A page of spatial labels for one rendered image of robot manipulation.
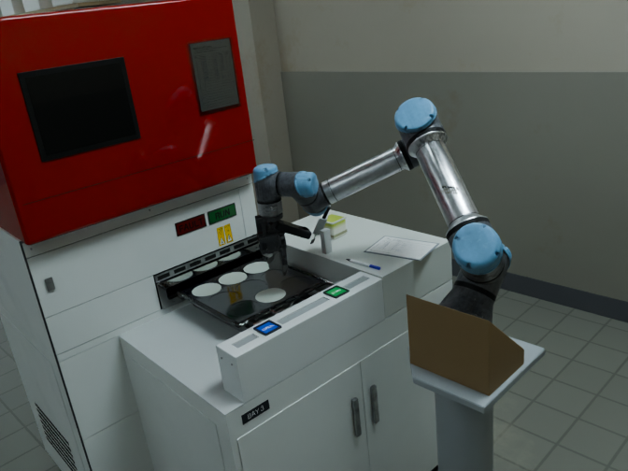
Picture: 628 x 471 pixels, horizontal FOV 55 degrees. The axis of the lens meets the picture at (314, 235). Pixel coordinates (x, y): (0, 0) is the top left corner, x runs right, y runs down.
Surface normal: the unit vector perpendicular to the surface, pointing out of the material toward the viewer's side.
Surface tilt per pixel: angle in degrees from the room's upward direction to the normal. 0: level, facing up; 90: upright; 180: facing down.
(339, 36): 90
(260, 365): 90
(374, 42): 90
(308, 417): 90
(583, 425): 0
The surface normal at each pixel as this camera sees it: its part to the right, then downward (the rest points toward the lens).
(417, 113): -0.38, -0.44
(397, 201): -0.70, 0.33
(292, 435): 0.66, 0.20
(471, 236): -0.30, -0.22
